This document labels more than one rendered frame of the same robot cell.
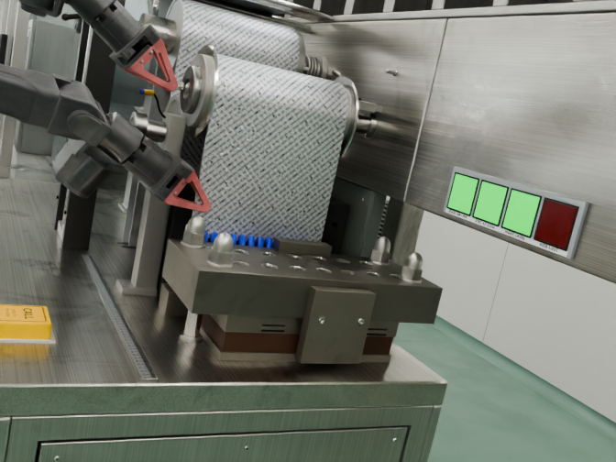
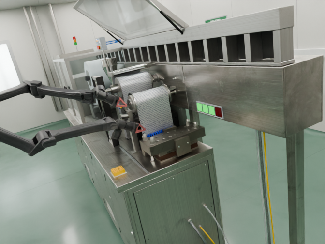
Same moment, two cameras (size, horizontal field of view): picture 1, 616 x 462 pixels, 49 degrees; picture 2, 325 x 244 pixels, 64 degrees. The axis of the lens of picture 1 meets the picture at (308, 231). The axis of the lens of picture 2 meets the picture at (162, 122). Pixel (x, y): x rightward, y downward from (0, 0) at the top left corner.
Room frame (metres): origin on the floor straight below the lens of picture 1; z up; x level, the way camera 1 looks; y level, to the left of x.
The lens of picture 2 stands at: (-0.56, -0.08, 1.63)
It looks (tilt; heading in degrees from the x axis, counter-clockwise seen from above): 18 degrees down; 4
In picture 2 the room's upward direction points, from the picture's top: 11 degrees counter-clockwise
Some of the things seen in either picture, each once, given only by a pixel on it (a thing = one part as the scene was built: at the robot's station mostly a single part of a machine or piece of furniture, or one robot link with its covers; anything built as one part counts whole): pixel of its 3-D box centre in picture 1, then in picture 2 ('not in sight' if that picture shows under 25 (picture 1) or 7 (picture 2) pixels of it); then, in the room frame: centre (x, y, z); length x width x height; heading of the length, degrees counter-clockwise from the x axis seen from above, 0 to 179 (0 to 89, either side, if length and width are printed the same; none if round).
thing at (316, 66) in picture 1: (304, 69); (153, 78); (1.45, 0.08, 1.33); 0.07 x 0.07 x 0.07; 28
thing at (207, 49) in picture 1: (200, 91); (132, 103); (1.10, 0.21, 1.25); 0.15 x 0.01 x 0.15; 28
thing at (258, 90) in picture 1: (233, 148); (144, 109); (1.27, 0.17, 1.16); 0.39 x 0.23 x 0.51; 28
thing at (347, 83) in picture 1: (335, 118); (165, 94); (1.21, -0.01, 1.25); 0.15 x 0.01 x 0.15; 28
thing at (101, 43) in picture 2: not in sight; (100, 44); (1.59, 0.45, 1.66); 0.07 x 0.07 x 0.10; 44
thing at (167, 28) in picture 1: (156, 34); (114, 88); (1.31, 0.35, 1.33); 0.06 x 0.06 x 0.06; 28
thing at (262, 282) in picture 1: (304, 281); (172, 137); (1.01, -0.01, 1.00); 0.40 x 0.16 x 0.06; 118
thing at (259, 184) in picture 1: (267, 192); (156, 119); (1.10, 0.08, 1.11); 0.23 x 0.01 x 0.18; 118
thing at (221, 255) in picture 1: (222, 248); (152, 140); (0.90, 0.11, 1.05); 0.04 x 0.04 x 0.04
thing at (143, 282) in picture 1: (148, 203); (131, 132); (1.11, 0.27, 1.05); 0.06 x 0.05 x 0.31; 118
